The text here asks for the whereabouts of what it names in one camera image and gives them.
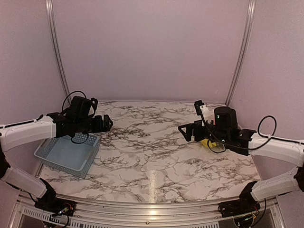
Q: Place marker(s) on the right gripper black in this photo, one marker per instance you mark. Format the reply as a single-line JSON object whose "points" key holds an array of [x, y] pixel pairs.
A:
{"points": [[196, 125]]}

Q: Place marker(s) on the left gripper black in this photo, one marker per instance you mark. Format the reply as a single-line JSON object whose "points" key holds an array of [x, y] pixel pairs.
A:
{"points": [[99, 127]]}

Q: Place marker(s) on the clear zip top bag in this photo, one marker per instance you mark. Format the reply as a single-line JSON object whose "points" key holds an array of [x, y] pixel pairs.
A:
{"points": [[219, 149]]}

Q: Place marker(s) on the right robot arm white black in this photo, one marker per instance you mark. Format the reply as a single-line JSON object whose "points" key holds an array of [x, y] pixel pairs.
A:
{"points": [[224, 129]]}

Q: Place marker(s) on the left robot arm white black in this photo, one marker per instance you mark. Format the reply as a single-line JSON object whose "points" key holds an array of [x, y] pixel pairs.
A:
{"points": [[79, 117]]}

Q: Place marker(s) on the yellow fake banana bunch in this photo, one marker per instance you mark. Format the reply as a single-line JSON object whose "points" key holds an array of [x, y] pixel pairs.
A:
{"points": [[207, 143]]}

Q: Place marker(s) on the light blue plastic basket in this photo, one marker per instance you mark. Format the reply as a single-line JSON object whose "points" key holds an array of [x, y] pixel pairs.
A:
{"points": [[71, 155]]}

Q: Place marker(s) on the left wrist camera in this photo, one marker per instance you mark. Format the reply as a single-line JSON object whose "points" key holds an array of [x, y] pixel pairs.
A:
{"points": [[94, 105]]}

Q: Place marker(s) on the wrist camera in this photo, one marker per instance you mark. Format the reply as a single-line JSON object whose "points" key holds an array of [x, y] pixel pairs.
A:
{"points": [[94, 105], [203, 111]]}

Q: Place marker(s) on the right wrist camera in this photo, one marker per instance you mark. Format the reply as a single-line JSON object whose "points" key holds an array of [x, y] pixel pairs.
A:
{"points": [[203, 111]]}

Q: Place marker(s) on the front aluminium rail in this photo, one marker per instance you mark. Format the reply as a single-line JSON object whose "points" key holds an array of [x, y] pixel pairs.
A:
{"points": [[91, 213]]}

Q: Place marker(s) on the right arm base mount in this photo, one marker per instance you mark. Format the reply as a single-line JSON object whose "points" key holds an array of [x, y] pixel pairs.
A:
{"points": [[245, 204]]}

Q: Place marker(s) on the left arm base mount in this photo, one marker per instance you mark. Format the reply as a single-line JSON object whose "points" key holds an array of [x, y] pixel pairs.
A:
{"points": [[58, 206]]}

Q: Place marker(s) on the left aluminium frame post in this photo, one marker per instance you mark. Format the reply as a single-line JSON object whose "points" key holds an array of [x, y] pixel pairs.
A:
{"points": [[55, 43]]}

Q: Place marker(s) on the aluminium frame post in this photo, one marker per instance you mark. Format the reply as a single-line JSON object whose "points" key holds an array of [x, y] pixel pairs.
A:
{"points": [[55, 43], [242, 52]]}

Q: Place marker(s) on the right aluminium frame post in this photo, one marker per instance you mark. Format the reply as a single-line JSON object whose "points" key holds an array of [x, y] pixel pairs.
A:
{"points": [[242, 52]]}

